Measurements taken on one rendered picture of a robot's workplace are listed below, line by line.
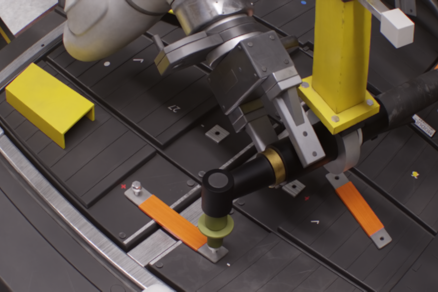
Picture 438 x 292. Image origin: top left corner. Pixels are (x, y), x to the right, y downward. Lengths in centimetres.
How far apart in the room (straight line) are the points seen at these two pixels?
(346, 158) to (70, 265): 35
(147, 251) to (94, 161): 15
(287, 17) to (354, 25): 49
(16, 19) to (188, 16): 211
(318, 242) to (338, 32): 30
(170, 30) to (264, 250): 42
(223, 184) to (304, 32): 45
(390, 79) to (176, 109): 33
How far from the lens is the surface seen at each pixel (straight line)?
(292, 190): 125
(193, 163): 128
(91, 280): 102
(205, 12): 112
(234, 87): 114
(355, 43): 103
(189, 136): 131
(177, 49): 111
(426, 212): 125
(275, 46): 110
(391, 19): 92
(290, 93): 108
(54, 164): 127
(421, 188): 128
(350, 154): 113
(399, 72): 143
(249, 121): 117
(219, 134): 131
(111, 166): 126
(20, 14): 323
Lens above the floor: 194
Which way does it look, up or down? 47 degrees down
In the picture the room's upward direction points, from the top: 3 degrees clockwise
